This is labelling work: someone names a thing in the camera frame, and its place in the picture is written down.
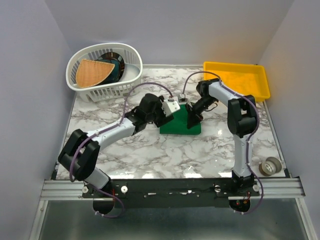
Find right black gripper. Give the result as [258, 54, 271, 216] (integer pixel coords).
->
[184, 95, 216, 129]

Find green t shirt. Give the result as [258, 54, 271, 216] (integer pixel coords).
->
[159, 105, 202, 136]

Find yellow plastic tray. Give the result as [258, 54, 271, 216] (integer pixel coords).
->
[203, 61, 271, 102]

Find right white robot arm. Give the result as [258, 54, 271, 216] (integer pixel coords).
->
[185, 78, 260, 196]

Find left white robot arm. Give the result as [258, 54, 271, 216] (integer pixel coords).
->
[57, 93, 180, 198]

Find tape roll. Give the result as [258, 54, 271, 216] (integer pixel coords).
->
[258, 156, 283, 177]

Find white plastic laundry basket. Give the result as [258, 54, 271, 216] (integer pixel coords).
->
[65, 42, 143, 102]

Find dark teal round plate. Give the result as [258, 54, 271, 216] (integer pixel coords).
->
[96, 52, 125, 85]

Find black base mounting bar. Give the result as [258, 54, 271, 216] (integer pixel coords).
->
[82, 178, 260, 209]

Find orange woven fan mat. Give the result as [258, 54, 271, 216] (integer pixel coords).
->
[75, 59, 115, 89]

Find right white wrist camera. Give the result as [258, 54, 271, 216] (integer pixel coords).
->
[177, 93, 192, 107]

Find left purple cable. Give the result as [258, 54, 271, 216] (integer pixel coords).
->
[69, 82, 176, 218]

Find aluminium frame rail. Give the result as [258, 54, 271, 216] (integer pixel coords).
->
[40, 177, 306, 201]

